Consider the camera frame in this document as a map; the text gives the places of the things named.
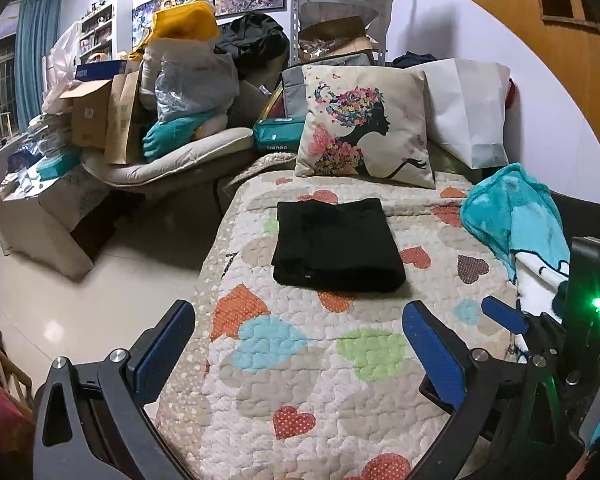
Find blue curtain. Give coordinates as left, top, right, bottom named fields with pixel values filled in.
left=14, top=0, right=63, bottom=133

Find wooden staircase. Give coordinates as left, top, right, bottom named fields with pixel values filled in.
left=392, top=0, right=600, bottom=151

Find grey bag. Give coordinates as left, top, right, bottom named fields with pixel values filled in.
left=280, top=52, right=376, bottom=128

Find blue box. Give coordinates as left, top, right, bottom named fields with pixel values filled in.
left=75, top=60, right=141, bottom=81

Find wooden chair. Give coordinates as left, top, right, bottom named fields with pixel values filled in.
left=0, top=300, right=36, bottom=426

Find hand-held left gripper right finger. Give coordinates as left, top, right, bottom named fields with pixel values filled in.
left=401, top=300, right=511, bottom=480

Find teal tissue packet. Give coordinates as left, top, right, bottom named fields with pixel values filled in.
left=252, top=116, right=308, bottom=155

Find yellow bag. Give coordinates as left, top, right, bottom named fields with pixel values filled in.
left=152, top=1, right=221, bottom=43

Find clear plastic bag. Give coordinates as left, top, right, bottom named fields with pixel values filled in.
left=152, top=52, right=241, bottom=126

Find wall poster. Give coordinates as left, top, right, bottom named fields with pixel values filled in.
left=132, top=0, right=216, bottom=43

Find printed silhouette cushion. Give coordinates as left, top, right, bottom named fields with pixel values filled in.
left=294, top=64, right=437, bottom=190

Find cream chair pad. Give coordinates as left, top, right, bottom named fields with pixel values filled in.
left=82, top=127, right=256, bottom=188

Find metal shelf rack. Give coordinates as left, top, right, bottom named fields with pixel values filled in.
left=287, top=0, right=396, bottom=68

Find black pants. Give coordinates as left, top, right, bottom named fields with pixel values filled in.
left=271, top=198, right=407, bottom=293

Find heart-patterned quilt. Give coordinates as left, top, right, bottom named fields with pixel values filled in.
left=155, top=167, right=526, bottom=480

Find black jacket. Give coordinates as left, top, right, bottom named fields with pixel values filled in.
left=215, top=11, right=291, bottom=81

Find white paper bag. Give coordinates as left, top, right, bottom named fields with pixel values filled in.
left=410, top=58, right=512, bottom=170

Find white bookshelf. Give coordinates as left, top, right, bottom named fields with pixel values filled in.
left=80, top=0, right=133, bottom=61

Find cardboard box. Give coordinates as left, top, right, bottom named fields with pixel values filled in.
left=59, top=76, right=116, bottom=151

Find brown paper bag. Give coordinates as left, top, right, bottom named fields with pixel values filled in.
left=104, top=70, right=148, bottom=166

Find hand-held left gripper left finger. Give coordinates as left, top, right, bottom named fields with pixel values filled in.
left=32, top=299, right=197, bottom=480

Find white plastic bag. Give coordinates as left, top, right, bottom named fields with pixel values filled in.
left=42, top=22, right=83, bottom=113

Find teal fleece blanket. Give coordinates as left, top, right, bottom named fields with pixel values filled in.
left=460, top=162, right=600, bottom=361

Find white low table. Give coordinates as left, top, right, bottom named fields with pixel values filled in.
left=0, top=162, right=131, bottom=281

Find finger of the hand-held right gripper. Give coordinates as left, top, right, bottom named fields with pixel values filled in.
left=481, top=296, right=568, bottom=366

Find teal cloth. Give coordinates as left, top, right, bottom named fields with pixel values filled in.
left=141, top=112, right=216, bottom=163

